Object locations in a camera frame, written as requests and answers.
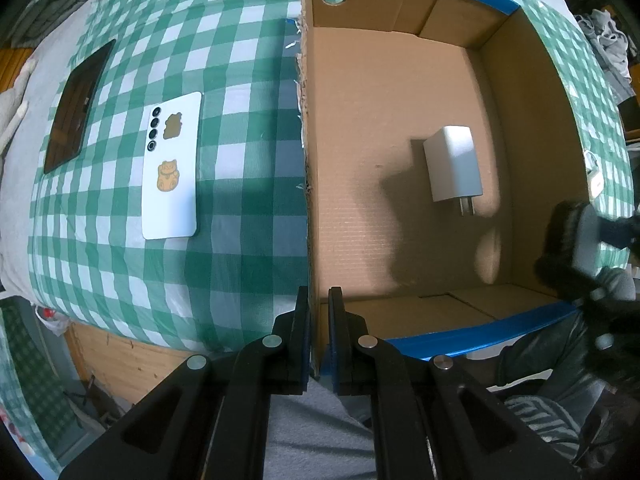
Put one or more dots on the green checkered tablecloth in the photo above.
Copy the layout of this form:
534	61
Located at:
240	110

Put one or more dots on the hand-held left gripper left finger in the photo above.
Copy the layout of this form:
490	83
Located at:
303	355

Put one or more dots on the white bed sheet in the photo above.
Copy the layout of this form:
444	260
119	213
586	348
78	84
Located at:
20	200

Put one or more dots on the person's grey pants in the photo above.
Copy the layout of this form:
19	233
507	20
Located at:
315	435

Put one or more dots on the dark cloth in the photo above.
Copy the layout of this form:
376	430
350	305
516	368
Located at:
50	5

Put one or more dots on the white phone with cat stickers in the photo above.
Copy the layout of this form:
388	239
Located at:
170	210

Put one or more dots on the green patterned cloth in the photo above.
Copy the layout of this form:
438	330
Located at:
25	375

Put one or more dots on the black tablet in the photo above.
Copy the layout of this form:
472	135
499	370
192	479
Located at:
75	110

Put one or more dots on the white plastic bag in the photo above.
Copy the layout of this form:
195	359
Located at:
50	320

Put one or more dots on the person's right forearm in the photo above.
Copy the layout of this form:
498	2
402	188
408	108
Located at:
620	282

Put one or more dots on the striped fuzzy slipper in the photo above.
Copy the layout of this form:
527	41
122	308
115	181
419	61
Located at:
542	425

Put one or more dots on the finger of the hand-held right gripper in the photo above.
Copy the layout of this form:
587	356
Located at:
570	280
560	225

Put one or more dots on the pile of grey clothes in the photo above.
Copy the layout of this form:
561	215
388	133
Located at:
610	45

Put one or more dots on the wooden bed frame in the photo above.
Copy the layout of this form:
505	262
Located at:
130	360

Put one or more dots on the white wall charger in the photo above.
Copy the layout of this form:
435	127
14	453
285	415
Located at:
450	165

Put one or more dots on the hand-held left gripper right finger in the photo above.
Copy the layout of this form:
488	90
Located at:
331	370

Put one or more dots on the cardboard box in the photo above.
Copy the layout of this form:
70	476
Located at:
375	160

